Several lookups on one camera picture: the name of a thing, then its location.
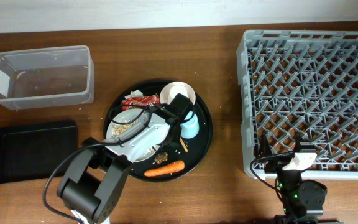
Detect clear plastic bin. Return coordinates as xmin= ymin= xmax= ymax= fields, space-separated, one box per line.
xmin=0 ymin=45 xmax=94 ymax=110

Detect white cup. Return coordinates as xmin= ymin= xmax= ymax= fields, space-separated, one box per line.
xmin=168 ymin=85 xmax=188 ymax=99

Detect red snack wrapper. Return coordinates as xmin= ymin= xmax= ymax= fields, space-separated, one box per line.
xmin=121 ymin=95 xmax=160 ymax=110

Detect grey plate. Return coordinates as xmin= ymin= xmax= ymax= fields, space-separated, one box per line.
xmin=105 ymin=108 xmax=156 ymax=162

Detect rice and food scraps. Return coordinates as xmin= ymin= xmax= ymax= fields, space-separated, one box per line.
xmin=107 ymin=121 xmax=160 ymax=160

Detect orange carrot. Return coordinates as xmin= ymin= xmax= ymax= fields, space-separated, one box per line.
xmin=144 ymin=160 xmax=185 ymax=177

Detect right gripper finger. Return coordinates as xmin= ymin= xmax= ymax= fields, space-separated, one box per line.
xmin=293 ymin=134 xmax=314 ymax=153
xmin=257 ymin=133 xmax=272 ymax=157

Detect light blue cup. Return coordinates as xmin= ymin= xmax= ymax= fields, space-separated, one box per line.
xmin=180 ymin=111 xmax=200 ymax=139

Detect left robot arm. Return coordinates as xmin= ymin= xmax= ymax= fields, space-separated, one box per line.
xmin=57 ymin=94 xmax=193 ymax=223

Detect brown food lump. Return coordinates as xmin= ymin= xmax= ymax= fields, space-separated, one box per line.
xmin=154 ymin=152 xmax=168 ymax=164

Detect grey dishwasher rack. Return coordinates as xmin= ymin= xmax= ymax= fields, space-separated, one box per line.
xmin=236 ymin=30 xmax=358 ymax=180

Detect black rectangular tray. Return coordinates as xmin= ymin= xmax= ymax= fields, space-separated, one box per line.
xmin=0 ymin=120 xmax=78 ymax=184

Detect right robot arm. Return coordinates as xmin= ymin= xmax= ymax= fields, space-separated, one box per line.
xmin=255 ymin=134 xmax=328 ymax=224

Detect round black serving tray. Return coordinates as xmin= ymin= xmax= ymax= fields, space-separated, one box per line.
xmin=103 ymin=79 xmax=213 ymax=182

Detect pink bowl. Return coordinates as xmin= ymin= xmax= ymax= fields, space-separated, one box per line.
xmin=160 ymin=82 xmax=196 ymax=104

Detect crumpled white tissue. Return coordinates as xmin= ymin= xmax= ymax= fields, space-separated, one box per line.
xmin=124 ymin=90 xmax=144 ymax=99

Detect wooden chopstick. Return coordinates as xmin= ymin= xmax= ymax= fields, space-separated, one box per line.
xmin=180 ymin=137 xmax=188 ymax=152

